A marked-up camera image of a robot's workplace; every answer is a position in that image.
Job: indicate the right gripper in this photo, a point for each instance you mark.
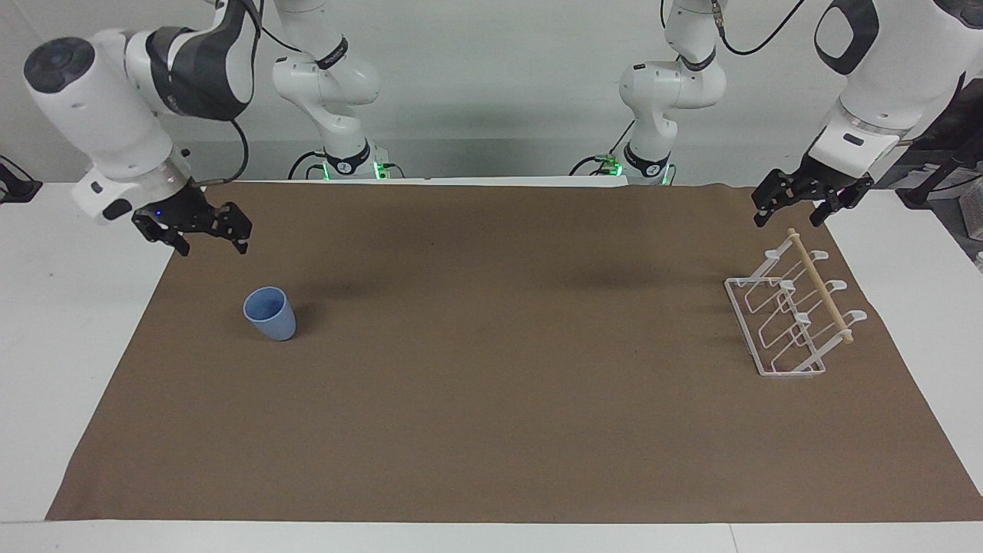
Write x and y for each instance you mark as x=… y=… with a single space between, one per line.
x=175 y=211

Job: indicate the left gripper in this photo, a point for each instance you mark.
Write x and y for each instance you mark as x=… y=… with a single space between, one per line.
x=837 y=183

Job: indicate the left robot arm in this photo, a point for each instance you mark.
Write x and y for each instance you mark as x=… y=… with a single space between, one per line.
x=898 y=69

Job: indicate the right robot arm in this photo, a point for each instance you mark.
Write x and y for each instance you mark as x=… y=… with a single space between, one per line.
x=100 y=115

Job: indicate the blue cup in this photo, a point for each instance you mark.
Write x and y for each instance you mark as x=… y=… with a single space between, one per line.
x=270 y=315

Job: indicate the black stand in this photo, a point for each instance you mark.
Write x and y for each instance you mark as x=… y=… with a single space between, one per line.
x=933 y=180
x=17 y=188

